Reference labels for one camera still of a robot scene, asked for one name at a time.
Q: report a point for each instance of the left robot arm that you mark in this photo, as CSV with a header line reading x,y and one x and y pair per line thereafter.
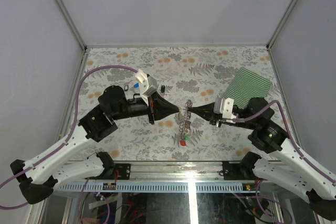
x,y
40,176

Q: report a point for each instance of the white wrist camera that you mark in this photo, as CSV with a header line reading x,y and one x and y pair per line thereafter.
x,y
224,107
147,84

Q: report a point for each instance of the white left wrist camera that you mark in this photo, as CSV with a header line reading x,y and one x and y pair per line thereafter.
x,y
147,84

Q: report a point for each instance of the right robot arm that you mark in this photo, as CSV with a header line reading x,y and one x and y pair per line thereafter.
x,y
306,178

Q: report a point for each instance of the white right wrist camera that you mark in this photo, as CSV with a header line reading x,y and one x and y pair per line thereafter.
x,y
224,107

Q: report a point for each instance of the floral table mat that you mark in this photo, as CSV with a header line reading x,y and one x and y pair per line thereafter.
x,y
199,74

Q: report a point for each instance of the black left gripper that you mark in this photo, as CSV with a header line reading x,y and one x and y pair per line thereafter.
x,y
161,108

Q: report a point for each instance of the green striped cloth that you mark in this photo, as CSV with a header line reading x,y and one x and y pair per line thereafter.
x,y
246,85

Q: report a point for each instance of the aluminium front rail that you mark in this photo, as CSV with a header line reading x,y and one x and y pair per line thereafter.
x,y
171,177

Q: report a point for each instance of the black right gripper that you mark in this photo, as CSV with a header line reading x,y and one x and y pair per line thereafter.
x,y
206,111

